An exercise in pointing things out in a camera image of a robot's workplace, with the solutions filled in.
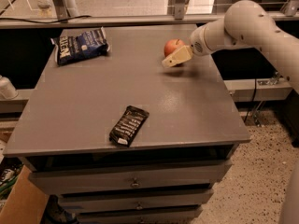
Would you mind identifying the cardboard box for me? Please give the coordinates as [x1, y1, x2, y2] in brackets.
[0, 166, 49, 224]

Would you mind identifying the red apple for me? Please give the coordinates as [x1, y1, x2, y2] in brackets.
[164, 39, 184, 57]

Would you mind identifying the grey drawer cabinet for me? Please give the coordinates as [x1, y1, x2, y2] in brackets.
[5, 25, 249, 224]

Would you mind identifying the black rxbar chocolate bar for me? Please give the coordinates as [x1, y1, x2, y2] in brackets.
[109, 105, 150, 147]

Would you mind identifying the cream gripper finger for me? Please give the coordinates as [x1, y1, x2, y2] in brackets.
[162, 45, 193, 67]

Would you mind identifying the black cable on rail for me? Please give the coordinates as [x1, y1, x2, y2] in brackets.
[0, 14, 92, 25]

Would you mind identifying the grey metal rail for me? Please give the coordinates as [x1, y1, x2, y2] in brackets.
[0, 10, 299, 30]

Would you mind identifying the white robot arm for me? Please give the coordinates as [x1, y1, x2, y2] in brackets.
[190, 0, 299, 224]

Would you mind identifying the top drawer knob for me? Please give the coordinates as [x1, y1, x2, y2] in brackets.
[131, 178, 140, 189]

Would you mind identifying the white cylinder at left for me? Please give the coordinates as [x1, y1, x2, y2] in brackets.
[0, 76, 18, 99]

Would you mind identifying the drawer knob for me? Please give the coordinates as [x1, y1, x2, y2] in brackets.
[131, 178, 140, 189]
[135, 203, 144, 210]

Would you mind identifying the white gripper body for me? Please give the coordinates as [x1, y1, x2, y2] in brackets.
[190, 25, 213, 56]

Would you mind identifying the middle drawer knob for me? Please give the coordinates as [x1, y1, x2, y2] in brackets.
[135, 203, 144, 210]

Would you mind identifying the blue chip bag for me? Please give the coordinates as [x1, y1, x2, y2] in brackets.
[51, 27, 110, 66]

